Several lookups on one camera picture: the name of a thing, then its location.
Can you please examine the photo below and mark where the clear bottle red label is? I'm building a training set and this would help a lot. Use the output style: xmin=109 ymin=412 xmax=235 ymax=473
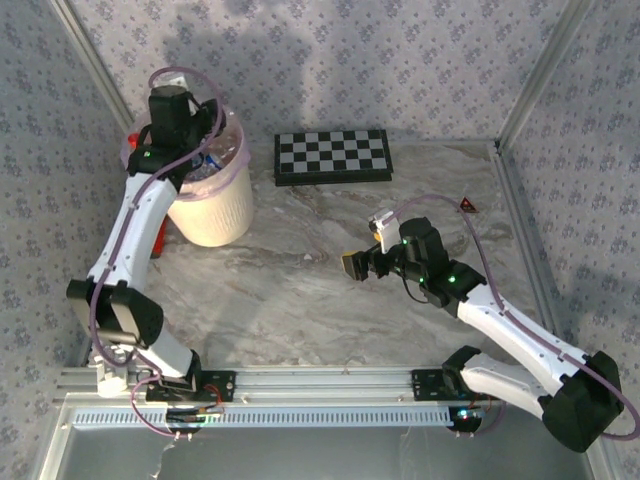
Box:
xmin=123 ymin=131 xmax=145 ymax=165

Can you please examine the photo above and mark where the white ribbed waste bin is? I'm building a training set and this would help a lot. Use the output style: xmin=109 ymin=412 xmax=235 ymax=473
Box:
xmin=167 ymin=132 xmax=257 ymax=249

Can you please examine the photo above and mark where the black white folded chessboard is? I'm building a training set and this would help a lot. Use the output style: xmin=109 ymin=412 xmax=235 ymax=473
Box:
xmin=273 ymin=128 xmax=395 ymax=188

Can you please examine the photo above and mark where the red cylindrical tube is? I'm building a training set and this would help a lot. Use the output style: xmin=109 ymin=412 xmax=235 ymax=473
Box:
xmin=151 ymin=213 xmax=170 ymax=260

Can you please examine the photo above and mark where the small circuit board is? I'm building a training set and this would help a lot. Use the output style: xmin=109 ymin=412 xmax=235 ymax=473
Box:
xmin=449 ymin=405 xmax=489 ymax=432
xmin=164 ymin=405 xmax=225 ymax=432

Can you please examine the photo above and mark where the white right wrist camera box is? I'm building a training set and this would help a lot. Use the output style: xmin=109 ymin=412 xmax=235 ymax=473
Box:
xmin=368 ymin=208 xmax=402 ymax=255

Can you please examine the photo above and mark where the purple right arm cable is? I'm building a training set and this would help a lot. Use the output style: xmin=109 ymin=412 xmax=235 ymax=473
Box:
xmin=393 ymin=193 xmax=640 ymax=441

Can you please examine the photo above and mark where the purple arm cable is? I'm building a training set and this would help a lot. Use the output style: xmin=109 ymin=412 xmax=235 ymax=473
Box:
xmin=88 ymin=67 xmax=225 ymax=440
xmin=393 ymin=193 xmax=640 ymax=441

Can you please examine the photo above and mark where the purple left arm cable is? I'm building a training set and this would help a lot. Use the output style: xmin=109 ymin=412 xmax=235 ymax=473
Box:
xmin=88 ymin=67 xmax=225 ymax=440

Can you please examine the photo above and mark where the aluminium frame post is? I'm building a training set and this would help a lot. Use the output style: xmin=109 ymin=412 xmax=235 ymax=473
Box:
xmin=497 ymin=0 xmax=599 ymax=149
xmin=49 ymin=0 xmax=137 ymax=124

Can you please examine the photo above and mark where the aluminium table side rail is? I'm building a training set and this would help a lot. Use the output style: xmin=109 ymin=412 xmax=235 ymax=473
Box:
xmin=492 ymin=142 xmax=586 ymax=364

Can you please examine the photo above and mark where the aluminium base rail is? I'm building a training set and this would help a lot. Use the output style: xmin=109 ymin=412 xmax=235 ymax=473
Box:
xmin=56 ymin=366 xmax=600 ymax=404

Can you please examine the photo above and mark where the white slotted cable duct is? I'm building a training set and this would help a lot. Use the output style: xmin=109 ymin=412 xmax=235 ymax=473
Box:
xmin=71 ymin=404 xmax=454 ymax=430

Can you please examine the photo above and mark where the white plastic bracket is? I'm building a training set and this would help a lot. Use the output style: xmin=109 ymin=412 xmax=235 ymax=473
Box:
xmin=92 ymin=352 xmax=129 ymax=400

